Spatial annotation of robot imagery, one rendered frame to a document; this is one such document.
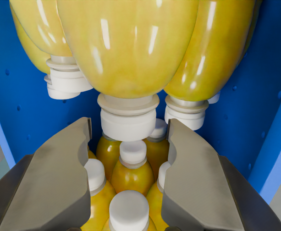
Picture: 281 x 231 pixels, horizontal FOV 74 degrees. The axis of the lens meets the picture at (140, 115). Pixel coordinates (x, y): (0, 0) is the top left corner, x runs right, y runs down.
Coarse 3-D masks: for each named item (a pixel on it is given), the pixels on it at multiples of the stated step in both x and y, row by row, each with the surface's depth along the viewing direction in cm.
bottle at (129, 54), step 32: (64, 0) 8; (96, 0) 7; (128, 0) 7; (160, 0) 7; (192, 0) 8; (64, 32) 9; (96, 32) 8; (128, 32) 7; (160, 32) 8; (192, 32) 9; (96, 64) 9; (128, 64) 8; (160, 64) 9; (128, 96) 10
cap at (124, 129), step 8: (104, 112) 12; (152, 112) 12; (104, 120) 12; (112, 120) 12; (120, 120) 11; (128, 120) 11; (136, 120) 11; (144, 120) 12; (152, 120) 12; (104, 128) 12; (112, 128) 12; (120, 128) 12; (128, 128) 11; (136, 128) 12; (144, 128) 12; (152, 128) 13; (112, 136) 12; (120, 136) 12; (128, 136) 12; (136, 136) 12; (144, 136) 12
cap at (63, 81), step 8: (56, 72) 15; (64, 72) 15; (72, 72) 15; (80, 72) 15; (56, 80) 15; (64, 80) 15; (72, 80) 15; (80, 80) 15; (56, 88) 16; (64, 88) 15; (72, 88) 15; (80, 88) 16; (88, 88) 16
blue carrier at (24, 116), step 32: (0, 0) 18; (0, 32) 18; (256, 32) 20; (0, 64) 19; (32, 64) 23; (256, 64) 20; (0, 96) 19; (32, 96) 24; (96, 96) 33; (160, 96) 34; (224, 96) 26; (256, 96) 20; (0, 128) 19; (32, 128) 24; (96, 128) 36; (224, 128) 26; (256, 128) 20; (256, 160) 9
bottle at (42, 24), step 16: (16, 0) 12; (32, 0) 11; (48, 0) 11; (32, 16) 12; (48, 16) 12; (32, 32) 13; (48, 32) 12; (48, 48) 13; (64, 48) 13; (48, 64) 15; (64, 64) 14
